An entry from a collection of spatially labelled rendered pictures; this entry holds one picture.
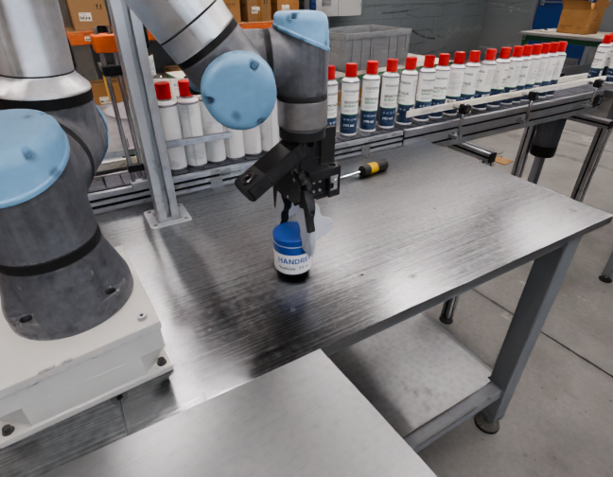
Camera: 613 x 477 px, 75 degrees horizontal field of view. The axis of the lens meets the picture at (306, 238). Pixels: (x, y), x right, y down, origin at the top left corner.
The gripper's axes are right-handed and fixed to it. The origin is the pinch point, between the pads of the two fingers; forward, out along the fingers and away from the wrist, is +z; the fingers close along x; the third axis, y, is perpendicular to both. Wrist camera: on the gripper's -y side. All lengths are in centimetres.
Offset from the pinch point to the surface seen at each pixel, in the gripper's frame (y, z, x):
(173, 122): -4.7, -11.1, 44.2
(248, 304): -11.5, 5.9, -4.1
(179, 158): -4.9, -2.3, 44.2
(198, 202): -4.7, 5.9, 35.4
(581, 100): 167, 5, 30
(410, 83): 68, -12, 39
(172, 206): -12.1, 2.8, 30.3
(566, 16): 523, -5, 222
